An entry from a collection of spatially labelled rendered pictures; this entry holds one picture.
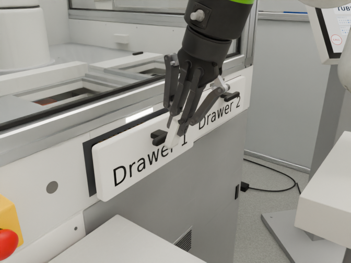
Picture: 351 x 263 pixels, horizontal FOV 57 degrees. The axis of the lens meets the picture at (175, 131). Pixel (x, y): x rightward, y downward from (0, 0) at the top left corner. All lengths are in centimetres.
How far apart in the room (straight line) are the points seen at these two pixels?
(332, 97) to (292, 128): 89
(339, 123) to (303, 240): 63
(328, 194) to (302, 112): 167
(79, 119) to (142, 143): 14
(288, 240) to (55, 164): 140
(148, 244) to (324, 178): 37
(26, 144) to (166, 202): 44
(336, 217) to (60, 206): 47
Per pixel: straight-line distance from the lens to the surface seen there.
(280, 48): 226
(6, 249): 48
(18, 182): 53
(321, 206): 63
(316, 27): 129
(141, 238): 61
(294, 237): 180
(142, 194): 75
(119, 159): 60
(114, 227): 64
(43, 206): 58
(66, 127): 55
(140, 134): 62
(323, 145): 158
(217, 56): 51
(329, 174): 73
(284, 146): 243
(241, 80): 100
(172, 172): 82
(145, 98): 67
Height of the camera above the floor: 117
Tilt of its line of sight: 24 degrees down
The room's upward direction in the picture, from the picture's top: straight up
